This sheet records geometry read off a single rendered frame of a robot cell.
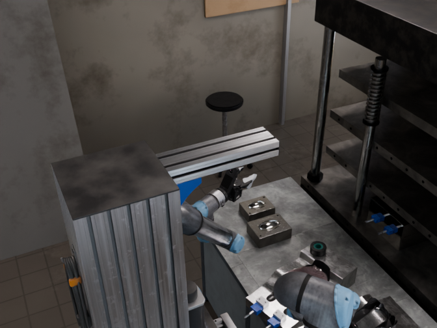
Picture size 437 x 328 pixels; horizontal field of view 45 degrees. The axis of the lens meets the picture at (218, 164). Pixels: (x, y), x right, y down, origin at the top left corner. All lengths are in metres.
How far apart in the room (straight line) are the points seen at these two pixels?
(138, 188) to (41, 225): 3.05
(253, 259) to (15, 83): 2.16
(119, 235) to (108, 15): 3.43
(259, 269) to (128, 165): 1.57
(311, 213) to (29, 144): 2.12
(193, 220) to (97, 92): 3.08
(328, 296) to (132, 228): 0.60
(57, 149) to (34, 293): 1.05
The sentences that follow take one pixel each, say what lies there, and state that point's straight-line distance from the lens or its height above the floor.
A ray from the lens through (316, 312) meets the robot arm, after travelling 1.56.
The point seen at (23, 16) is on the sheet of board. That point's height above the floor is 1.61.
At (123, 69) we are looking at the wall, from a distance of 4.71.
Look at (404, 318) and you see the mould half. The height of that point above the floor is 0.86.
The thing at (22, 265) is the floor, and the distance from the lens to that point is 4.22.
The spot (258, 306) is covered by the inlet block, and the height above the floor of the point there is 0.87.
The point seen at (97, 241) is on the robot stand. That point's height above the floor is 1.95.
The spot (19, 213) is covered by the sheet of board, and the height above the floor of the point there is 0.31.
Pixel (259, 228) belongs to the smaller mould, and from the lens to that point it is 2.90.
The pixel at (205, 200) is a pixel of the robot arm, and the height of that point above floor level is 1.47.
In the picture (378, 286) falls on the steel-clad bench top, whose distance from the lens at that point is 2.77.
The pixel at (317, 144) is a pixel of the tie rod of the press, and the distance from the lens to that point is 3.28.
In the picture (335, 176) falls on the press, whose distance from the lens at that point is 3.50.
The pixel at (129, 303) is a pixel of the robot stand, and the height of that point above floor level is 1.72.
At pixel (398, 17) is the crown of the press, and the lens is 2.49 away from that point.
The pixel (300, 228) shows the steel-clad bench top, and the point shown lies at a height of 0.80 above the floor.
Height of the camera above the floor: 2.74
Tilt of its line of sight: 33 degrees down
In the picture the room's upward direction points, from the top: 1 degrees counter-clockwise
